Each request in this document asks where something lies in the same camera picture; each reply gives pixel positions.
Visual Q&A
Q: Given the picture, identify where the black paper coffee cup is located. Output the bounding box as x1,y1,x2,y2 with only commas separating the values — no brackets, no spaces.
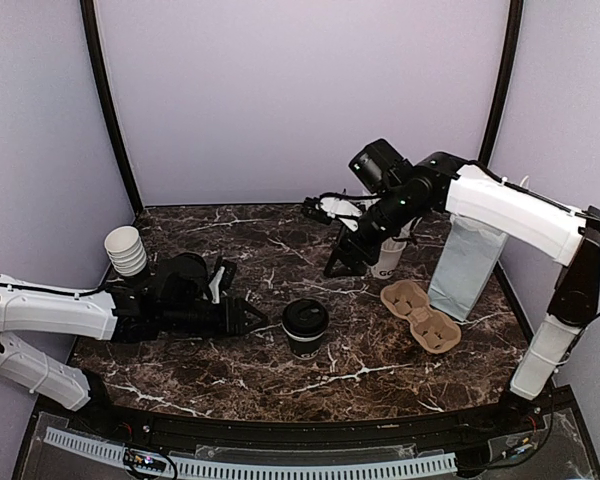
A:
286,332,324,360

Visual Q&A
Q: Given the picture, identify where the white cup holding straws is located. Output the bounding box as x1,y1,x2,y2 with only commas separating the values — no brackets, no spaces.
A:
370,239,407,280

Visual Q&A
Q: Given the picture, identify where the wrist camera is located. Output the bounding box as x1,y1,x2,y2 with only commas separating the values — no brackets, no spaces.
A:
301,195,363,232
207,256,238,304

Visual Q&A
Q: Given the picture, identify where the white slotted cable duct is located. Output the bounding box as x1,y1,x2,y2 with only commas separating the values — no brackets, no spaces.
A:
43,427,458,479

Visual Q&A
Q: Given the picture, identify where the green circuit board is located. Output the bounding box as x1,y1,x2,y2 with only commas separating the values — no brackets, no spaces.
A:
122,449,166,472

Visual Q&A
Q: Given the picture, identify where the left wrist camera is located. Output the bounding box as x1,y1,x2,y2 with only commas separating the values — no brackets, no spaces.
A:
207,256,238,304

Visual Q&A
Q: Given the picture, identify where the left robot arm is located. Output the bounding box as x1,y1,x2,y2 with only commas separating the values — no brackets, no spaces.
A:
0,253,268,436

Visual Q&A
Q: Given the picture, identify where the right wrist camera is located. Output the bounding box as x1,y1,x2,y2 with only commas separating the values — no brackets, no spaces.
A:
301,195,363,232

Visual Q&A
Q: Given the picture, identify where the left black frame post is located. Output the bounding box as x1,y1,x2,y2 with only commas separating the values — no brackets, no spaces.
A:
79,0,144,215

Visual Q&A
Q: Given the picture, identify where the stack of paper cups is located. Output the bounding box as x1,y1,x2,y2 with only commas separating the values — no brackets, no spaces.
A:
104,226,150,278

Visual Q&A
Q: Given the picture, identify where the white paper bag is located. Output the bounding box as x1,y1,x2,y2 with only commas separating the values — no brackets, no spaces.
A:
428,215,509,322

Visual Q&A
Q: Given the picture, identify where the black front table rail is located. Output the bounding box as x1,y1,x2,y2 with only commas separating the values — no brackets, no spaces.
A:
70,404,545,451

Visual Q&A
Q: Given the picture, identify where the brown cardboard cup carrier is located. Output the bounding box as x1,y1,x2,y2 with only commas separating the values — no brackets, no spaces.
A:
380,280,462,354

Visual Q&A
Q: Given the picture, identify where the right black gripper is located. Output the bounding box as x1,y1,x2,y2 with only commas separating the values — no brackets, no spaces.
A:
322,186,424,278

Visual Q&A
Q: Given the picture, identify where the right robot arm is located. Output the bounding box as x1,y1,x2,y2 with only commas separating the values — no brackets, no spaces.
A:
309,139,600,434

